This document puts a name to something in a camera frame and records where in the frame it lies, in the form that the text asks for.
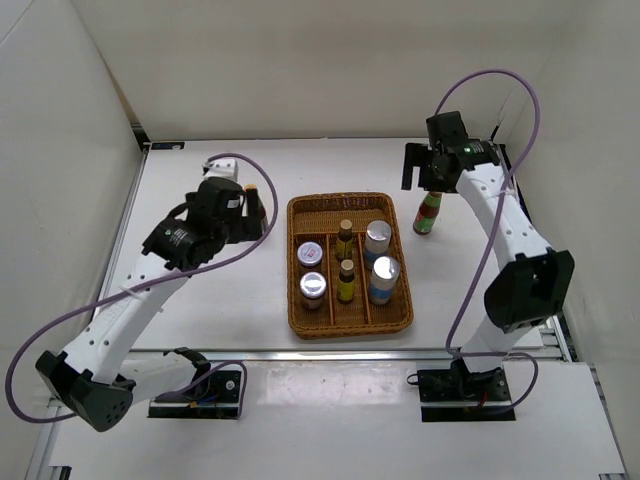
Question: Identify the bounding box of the small yellow bottle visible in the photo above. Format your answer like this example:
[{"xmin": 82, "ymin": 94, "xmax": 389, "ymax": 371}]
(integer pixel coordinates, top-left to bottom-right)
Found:
[
  {"xmin": 337, "ymin": 259, "xmax": 355, "ymax": 304},
  {"xmin": 335, "ymin": 219, "xmax": 353, "ymax": 261}
]

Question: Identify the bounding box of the green sauce bottle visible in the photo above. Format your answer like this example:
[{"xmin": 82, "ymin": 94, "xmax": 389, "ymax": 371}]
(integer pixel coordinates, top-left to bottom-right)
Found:
[
  {"xmin": 244, "ymin": 184, "xmax": 266, "ymax": 221},
  {"xmin": 413, "ymin": 192, "xmax": 442, "ymax": 235}
]

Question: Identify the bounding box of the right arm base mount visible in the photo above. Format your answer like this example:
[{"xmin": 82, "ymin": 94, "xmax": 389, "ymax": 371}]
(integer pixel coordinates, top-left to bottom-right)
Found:
[{"xmin": 406, "ymin": 360, "xmax": 516, "ymax": 423}]

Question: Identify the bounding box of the purple cable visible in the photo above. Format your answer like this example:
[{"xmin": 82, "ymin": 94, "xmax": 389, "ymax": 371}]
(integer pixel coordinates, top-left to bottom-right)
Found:
[
  {"xmin": 434, "ymin": 68, "xmax": 544, "ymax": 409},
  {"xmin": 4, "ymin": 152, "xmax": 279, "ymax": 425}
]

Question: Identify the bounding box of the white-lid jar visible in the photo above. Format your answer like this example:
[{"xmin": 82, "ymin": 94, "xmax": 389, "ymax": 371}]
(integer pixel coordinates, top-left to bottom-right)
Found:
[
  {"xmin": 299, "ymin": 272, "xmax": 327, "ymax": 310},
  {"xmin": 296, "ymin": 241, "xmax": 323, "ymax": 275}
]

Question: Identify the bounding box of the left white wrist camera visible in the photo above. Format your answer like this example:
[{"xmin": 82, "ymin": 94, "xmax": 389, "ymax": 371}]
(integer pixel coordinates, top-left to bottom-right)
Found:
[{"xmin": 203, "ymin": 157, "xmax": 238, "ymax": 182}]

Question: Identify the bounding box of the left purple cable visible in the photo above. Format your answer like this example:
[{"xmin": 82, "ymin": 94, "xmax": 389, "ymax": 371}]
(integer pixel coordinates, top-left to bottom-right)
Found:
[{"xmin": 4, "ymin": 152, "xmax": 279, "ymax": 425}]

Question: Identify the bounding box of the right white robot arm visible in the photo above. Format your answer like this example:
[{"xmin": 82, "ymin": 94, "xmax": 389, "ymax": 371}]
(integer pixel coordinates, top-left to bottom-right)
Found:
[{"xmin": 402, "ymin": 111, "xmax": 575, "ymax": 400}]

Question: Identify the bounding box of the silver-top shaker bottle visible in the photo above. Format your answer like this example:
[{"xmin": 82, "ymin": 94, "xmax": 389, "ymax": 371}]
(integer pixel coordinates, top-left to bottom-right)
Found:
[
  {"xmin": 368, "ymin": 256, "xmax": 401, "ymax": 305},
  {"xmin": 363, "ymin": 220, "xmax": 392, "ymax": 270}
]

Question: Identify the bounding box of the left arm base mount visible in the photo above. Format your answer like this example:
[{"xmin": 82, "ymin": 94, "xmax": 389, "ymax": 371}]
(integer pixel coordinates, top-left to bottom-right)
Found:
[{"xmin": 147, "ymin": 361, "xmax": 248, "ymax": 420}]

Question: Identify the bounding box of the woven wicker basket tray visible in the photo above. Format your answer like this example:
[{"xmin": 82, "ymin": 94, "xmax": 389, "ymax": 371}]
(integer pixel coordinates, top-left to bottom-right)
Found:
[{"xmin": 287, "ymin": 192, "xmax": 414, "ymax": 340}]

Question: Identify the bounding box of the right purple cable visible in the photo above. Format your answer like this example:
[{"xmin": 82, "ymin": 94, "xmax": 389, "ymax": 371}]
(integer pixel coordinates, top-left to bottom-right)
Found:
[{"xmin": 434, "ymin": 68, "xmax": 544, "ymax": 409}]

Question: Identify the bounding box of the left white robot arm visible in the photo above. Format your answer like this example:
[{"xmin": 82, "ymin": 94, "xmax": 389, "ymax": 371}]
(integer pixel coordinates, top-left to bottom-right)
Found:
[{"xmin": 35, "ymin": 177, "xmax": 265, "ymax": 432}]

